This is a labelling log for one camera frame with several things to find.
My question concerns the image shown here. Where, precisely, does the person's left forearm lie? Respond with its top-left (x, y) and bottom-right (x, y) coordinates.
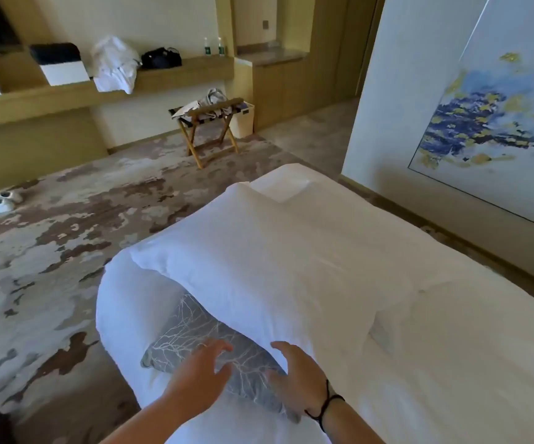
top-left (100, 388), bottom-right (190, 444)

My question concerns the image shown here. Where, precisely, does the person's left hand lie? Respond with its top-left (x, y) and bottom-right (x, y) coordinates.
top-left (162, 338), bottom-right (235, 413)

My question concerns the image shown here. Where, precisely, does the wooden cabinet with stone top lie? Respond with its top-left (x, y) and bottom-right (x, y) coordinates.
top-left (234, 47), bottom-right (308, 133)

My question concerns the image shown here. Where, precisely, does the white bed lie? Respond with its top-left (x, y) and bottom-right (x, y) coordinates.
top-left (95, 162), bottom-right (534, 444)

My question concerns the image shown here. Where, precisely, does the black handbag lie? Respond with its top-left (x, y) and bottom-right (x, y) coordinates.
top-left (140, 46), bottom-right (183, 71)

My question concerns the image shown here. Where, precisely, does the person's right hand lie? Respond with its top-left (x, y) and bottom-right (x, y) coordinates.
top-left (265, 341), bottom-right (331, 420)

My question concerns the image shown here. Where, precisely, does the white waste bin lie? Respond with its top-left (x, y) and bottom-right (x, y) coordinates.
top-left (228, 101), bottom-right (256, 139)

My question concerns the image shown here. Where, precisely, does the long wooden wall shelf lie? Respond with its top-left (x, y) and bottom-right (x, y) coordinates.
top-left (0, 55), bottom-right (236, 133)

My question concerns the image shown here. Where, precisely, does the white pillow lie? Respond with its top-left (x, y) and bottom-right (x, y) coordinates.
top-left (129, 182), bottom-right (419, 371)

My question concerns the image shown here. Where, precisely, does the grey patterned cushion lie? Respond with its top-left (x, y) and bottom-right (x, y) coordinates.
top-left (140, 293), bottom-right (301, 424)

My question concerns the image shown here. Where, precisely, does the white striped tote bag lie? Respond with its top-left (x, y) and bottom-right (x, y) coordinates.
top-left (171, 88), bottom-right (232, 120)

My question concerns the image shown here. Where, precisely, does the blue and yellow abstract painting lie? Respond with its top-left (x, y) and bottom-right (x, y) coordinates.
top-left (408, 0), bottom-right (534, 236)

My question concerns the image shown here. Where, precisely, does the wooden folding luggage rack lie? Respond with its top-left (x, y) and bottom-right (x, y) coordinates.
top-left (169, 97), bottom-right (245, 170)

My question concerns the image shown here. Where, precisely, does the black wrist band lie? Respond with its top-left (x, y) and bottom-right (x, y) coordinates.
top-left (304, 379), bottom-right (346, 433)

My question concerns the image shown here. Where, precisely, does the white crumpled garment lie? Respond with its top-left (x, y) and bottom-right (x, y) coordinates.
top-left (91, 35), bottom-right (142, 95)

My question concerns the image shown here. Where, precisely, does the person's right forearm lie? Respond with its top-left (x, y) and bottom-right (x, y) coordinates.
top-left (312, 397), bottom-right (384, 444)

